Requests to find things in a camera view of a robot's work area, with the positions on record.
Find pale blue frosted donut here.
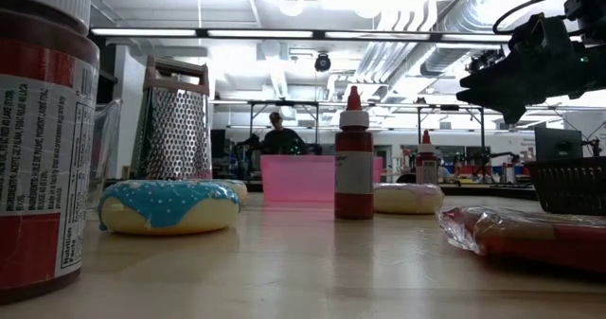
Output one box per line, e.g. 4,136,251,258
188,178,250,206

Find round pendant ceiling lamp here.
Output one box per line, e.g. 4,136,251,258
277,0,306,18

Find red snack packet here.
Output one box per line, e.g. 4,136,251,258
436,205,606,276

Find black computer monitor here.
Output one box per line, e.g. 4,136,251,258
534,126,585,162

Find clear plastic container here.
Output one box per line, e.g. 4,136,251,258
87,97,125,211

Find black hanging camera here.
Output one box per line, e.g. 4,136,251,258
313,52,332,74

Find person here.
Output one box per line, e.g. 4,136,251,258
261,111,305,156

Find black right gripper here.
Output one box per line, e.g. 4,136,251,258
455,13,606,125

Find long ceiling light bar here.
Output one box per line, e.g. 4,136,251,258
89,27,513,44

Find black ceiling spotlights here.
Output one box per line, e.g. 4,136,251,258
466,47,507,77

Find blue sprinkled frosted donut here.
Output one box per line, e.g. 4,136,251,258
98,179,242,238

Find black mesh basket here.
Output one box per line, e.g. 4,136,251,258
524,156,606,216

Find black background rig frame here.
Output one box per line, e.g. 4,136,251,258
415,103,487,160
246,99,320,158

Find pink plastic bin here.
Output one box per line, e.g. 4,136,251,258
259,154,384,204

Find metal box grater pink handle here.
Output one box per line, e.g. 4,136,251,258
130,55,213,182

